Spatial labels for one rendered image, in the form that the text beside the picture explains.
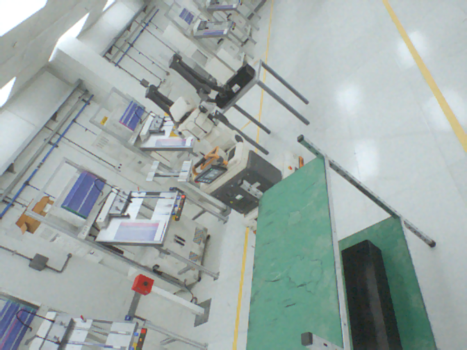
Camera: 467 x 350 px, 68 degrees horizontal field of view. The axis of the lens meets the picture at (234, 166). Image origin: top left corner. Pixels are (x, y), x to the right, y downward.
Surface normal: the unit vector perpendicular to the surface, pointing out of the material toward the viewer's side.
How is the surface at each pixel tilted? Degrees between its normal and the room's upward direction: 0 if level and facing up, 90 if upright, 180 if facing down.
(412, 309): 0
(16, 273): 90
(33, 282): 90
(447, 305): 0
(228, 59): 90
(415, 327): 0
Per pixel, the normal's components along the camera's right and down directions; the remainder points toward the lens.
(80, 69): -0.11, 0.69
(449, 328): -0.77, -0.52
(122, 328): -0.06, -0.73
